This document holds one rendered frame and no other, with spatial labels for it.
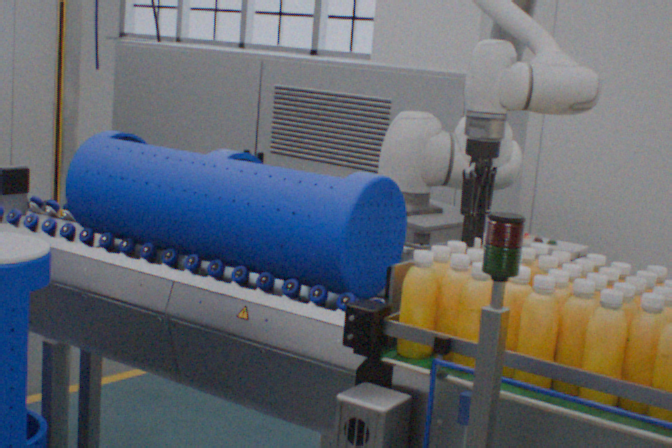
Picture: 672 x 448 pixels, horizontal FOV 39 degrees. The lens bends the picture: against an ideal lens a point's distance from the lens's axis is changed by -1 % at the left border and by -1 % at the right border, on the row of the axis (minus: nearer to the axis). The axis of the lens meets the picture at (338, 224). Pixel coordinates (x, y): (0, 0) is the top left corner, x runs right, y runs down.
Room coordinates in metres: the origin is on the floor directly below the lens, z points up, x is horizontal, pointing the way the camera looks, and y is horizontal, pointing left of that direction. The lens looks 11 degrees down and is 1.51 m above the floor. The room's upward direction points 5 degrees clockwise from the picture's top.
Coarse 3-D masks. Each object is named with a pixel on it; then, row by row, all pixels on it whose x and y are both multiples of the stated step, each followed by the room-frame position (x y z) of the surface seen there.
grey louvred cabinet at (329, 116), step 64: (128, 64) 4.91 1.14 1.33; (192, 64) 4.60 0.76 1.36; (256, 64) 4.33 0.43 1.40; (320, 64) 4.09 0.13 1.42; (384, 64) 4.05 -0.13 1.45; (128, 128) 4.90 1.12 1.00; (192, 128) 4.58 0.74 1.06; (256, 128) 4.31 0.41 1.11; (320, 128) 4.06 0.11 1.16; (384, 128) 3.85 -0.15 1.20; (448, 128) 3.66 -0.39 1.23; (512, 128) 3.93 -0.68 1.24; (448, 192) 3.64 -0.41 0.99; (512, 192) 3.97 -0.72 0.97
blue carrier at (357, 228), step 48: (96, 144) 2.48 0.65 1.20; (144, 144) 2.42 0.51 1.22; (96, 192) 2.39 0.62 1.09; (144, 192) 2.31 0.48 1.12; (192, 192) 2.23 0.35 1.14; (240, 192) 2.17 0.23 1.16; (288, 192) 2.11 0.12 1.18; (336, 192) 2.06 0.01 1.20; (384, 192) 2.13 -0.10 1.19; (144, 240) 2.37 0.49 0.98; (192, 240) 2.24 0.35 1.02; (240, 240) 2.14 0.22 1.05; (288, 240) 2.07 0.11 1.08; (336, 240) 2.00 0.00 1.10; (384, 240) 2.14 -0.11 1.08; (336, 288) 2.05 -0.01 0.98
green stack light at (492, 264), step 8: (488, 248) 1.54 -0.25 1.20; (496, 248) 1.53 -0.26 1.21; (504, 248) 1.53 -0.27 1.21; (512, 248) 1.53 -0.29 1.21; (520, 248) 1.55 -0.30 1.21; (488, 256) 1.54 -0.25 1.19; (496, 256) 1.53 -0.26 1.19; (504, 256) 1.53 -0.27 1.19; (512, 256) 1.53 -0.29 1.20; (520, 256) 1.55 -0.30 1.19; (488, 264) 1.54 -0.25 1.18; (496, 264) 1.53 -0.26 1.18; (504, 264) 1.53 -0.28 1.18; (512, 264) 1.53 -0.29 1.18; (488, 272) 1.54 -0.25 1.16; (496, 272) 1.53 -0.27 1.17; (504, 272) 1.53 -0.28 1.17; (512, 272) 1.53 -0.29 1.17
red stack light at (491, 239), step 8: (488, 224) 1.55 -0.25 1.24; (496, 224) 1.54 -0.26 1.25; (504, 224) 1.53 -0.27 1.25; (512, 224) 1.53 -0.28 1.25; (520, 224) 1.54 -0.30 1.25; (488, 232) 1.55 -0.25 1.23; (496, 232) 1.54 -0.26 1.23; (504, 232) 1.53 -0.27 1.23; (512, 232) 1.53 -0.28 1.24; (520, 232) 1.54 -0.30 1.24; (488, 240) 1.55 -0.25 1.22; (496, 240) 1.54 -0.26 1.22; (504, 240) 1.53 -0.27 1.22; (512, 240) 1.53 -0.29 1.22; (520, 240) 1.54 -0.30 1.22
